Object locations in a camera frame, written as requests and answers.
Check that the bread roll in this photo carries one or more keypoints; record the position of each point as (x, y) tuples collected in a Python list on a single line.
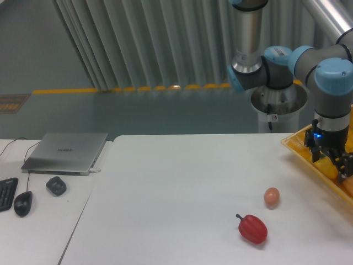
[(348, 185)]

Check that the black computer mouse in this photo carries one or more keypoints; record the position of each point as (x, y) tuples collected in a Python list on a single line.
[(22, 203)]

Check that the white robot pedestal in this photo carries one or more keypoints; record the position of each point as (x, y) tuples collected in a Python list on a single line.
[(278, 110)]

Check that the black keyboard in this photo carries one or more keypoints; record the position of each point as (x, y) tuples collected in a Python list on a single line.
[(7, 190)]

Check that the grey pleated curtain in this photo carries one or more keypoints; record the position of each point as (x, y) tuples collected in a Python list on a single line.
[(165, 43)]

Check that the red bell pepper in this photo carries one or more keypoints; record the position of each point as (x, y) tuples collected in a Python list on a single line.
[(252, 229)]

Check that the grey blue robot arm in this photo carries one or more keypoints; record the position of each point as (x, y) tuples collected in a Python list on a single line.
[(326, 72)]

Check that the brown egg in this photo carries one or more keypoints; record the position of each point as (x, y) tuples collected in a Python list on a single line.
[(271, 197)]

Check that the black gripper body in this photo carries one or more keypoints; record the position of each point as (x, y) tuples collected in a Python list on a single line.
[(330, 140)]

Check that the yellow plastic basket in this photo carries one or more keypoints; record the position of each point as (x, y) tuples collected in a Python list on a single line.
[(295, 143)]

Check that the silver closed laptop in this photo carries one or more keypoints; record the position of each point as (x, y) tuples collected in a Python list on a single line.
[(66, 153)]

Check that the yellow bell pepper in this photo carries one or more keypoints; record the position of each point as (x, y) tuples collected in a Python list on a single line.
[(325, 166)]

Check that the small black device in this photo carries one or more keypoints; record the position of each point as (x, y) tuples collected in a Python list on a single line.
[(56, 186)]

